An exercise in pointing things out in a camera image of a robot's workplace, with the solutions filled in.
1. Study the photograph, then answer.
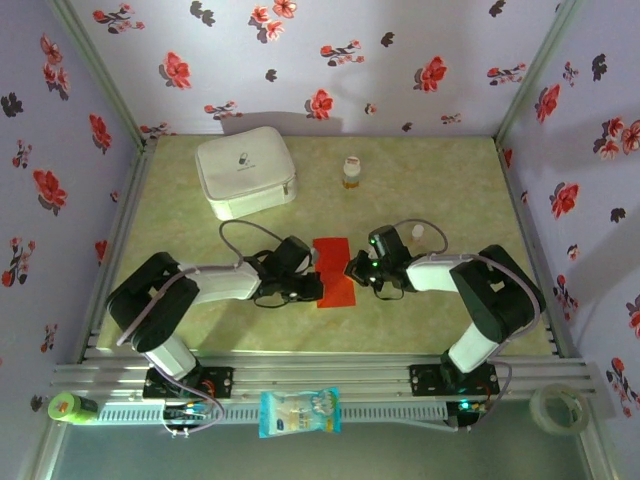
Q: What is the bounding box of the clear tape roll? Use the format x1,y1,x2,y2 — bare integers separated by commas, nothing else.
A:
529,383,590,437

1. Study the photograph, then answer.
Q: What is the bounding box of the grey slotted cable duct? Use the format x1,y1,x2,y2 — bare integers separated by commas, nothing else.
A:
97,402,449,426

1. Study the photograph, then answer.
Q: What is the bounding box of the blue snack packet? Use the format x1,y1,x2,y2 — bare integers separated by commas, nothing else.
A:
258,387,343,440

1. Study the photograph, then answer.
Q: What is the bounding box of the lilac arm cable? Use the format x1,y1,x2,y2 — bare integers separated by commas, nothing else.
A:
117,218,284,437
392,218,547,432

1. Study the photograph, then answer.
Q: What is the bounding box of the green cylindrical can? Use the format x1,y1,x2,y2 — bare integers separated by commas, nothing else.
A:
47,392,100,427

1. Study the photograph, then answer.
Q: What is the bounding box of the lilac right arm cable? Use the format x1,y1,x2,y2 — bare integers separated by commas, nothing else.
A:
392,218,547,432

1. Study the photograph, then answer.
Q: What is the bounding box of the amber pill bottle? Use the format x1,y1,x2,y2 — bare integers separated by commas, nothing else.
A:
341,155,362,190

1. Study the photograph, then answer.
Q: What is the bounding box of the lilac left arm cable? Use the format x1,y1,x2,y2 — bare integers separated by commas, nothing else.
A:
117,218,284,437

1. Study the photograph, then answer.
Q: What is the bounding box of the long aluminium base rail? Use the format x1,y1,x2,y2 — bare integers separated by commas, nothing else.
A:
49,352,604,401

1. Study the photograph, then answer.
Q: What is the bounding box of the red paper sheet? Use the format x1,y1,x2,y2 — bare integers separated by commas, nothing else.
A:
312,237,357,310

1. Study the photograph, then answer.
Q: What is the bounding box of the aluminium frame bar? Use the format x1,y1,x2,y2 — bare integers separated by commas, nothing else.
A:
27,422,69,480
579,399,619,480

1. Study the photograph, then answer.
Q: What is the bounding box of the aluminium table edge rail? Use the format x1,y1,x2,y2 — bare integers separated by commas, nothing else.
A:
74,137,160,364
493,137,576,359

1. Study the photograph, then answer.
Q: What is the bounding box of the aluminium frame post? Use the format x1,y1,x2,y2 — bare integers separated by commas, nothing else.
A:
47,0,151,149
493,0,585,144

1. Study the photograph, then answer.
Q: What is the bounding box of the white zip pouch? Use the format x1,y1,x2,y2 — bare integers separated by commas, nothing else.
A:
194,125,300,222

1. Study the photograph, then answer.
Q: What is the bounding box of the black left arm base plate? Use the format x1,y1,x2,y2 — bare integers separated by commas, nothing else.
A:
143,366,235,400

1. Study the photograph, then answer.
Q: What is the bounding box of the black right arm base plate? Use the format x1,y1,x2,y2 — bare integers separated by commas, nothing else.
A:
408,363,500,397

